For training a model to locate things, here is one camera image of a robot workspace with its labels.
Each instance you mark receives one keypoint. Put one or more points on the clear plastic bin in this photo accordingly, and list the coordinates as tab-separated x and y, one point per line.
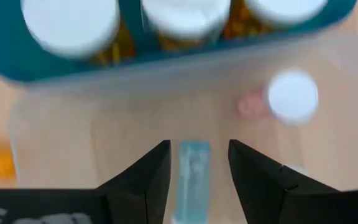
104	124

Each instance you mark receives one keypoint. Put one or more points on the pink pill bottle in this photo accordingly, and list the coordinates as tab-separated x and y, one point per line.
292	96

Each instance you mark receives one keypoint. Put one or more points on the blue pill bottle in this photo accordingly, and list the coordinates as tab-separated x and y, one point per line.
193	183

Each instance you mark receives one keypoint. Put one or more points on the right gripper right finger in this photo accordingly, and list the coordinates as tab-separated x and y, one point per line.
275	202

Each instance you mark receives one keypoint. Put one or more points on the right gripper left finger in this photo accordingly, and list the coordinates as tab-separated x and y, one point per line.
129	202

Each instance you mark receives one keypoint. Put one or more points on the blue plastic bin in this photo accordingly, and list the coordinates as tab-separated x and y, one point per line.
11	56

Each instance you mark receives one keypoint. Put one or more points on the large amber pill bottle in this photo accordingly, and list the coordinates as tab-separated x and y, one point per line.
70	28
185	18
286	9

